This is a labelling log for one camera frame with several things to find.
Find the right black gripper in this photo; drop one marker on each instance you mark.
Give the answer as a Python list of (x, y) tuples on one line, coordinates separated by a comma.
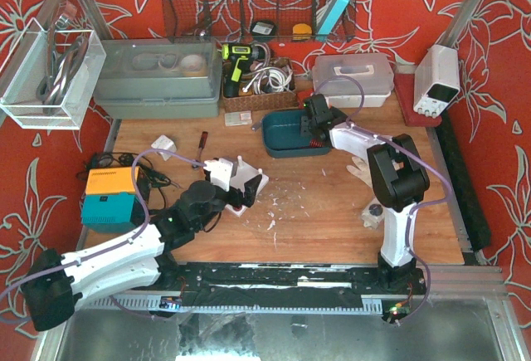
[(311, 129)]

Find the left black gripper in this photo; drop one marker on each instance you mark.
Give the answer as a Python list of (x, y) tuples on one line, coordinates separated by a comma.
[(234, 197)]

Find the white timer switch box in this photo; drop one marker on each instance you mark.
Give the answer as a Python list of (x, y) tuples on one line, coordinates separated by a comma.
[(372, 215)]

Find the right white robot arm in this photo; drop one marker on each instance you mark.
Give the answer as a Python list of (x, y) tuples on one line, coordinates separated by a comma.
[(398, 181)]

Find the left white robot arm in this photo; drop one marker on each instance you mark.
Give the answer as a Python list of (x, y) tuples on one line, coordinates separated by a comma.
[(59, 284)]

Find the red spring front tray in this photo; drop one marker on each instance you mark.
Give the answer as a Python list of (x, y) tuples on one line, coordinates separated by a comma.
[(316, 144)]

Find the woven brown basket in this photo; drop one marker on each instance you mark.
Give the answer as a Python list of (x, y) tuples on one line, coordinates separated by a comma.
[(270, 87)]

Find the dark green plastic tray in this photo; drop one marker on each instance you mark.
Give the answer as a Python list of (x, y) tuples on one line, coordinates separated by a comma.
[(284, 136)]

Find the white clear lidded case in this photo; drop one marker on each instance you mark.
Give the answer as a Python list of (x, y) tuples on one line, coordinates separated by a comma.
[(331, 76)]

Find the white work glove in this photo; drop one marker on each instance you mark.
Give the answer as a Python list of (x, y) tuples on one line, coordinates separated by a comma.
[(360, 169)]

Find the small clear parts box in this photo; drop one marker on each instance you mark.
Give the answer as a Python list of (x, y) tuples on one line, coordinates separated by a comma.
[(238, 118)]

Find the yellow tape measure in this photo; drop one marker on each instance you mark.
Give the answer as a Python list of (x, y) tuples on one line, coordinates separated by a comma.
[(301, 32)]

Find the red flat case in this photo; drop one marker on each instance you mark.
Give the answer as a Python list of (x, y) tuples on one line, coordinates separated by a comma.
[(404, 89)]

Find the small white cube block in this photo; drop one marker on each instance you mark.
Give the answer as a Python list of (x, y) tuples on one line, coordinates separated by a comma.
[(165, 143)]

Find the black round tape measure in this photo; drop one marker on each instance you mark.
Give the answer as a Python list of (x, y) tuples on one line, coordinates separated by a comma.
[(263, 30)]

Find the white power supply unit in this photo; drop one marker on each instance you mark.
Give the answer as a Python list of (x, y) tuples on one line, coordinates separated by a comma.
[(436, 81)]

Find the blue white book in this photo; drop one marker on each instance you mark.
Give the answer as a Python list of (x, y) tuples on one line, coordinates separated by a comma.
[(327, 17)]

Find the orange teal device box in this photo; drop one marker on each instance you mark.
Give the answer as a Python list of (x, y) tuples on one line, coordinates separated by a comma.
[(111, 202)]

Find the grey plastic storage box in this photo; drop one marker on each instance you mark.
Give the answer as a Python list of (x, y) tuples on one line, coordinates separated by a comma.
[(147, 79)]

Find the clear acrylic side bin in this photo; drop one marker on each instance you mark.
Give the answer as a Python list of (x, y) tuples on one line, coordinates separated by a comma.
[(51, 85)]

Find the white peg base plate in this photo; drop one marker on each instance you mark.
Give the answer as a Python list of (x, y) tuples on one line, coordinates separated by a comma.
[(243, 172)]

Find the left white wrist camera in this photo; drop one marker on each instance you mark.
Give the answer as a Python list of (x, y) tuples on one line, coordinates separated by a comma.
[(220, 172)]

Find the metal angle bracket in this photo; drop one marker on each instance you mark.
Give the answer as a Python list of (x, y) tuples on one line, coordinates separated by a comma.
[(256, 126)]

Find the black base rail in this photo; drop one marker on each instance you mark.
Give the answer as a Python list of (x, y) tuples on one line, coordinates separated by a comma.
[(282, 285)]

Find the green black cordless drill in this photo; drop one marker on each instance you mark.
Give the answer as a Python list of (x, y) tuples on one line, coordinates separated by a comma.
[(240, 56)]

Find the black cable duct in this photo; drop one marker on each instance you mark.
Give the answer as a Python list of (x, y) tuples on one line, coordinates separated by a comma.
[(476, 225)]

